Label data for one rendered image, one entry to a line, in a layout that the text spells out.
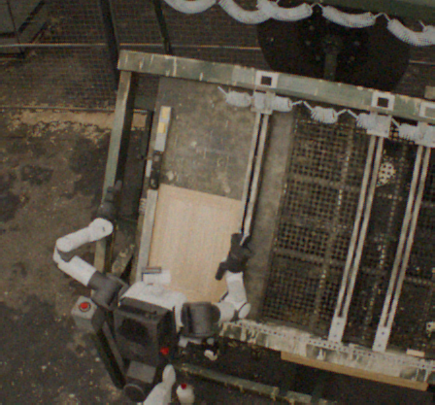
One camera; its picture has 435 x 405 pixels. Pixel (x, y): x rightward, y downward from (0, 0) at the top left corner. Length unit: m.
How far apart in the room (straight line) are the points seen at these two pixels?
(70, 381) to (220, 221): 1.65
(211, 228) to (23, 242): 2.19
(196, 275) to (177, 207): 0.35
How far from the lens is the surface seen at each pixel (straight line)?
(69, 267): 2.81
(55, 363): 4.24
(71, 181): 5.27
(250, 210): 2.97
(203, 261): 3.14
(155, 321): 2.56
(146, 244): 3.22
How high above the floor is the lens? 3.55
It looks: 46 degrees down
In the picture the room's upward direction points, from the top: 6 degrees counter-clockwise
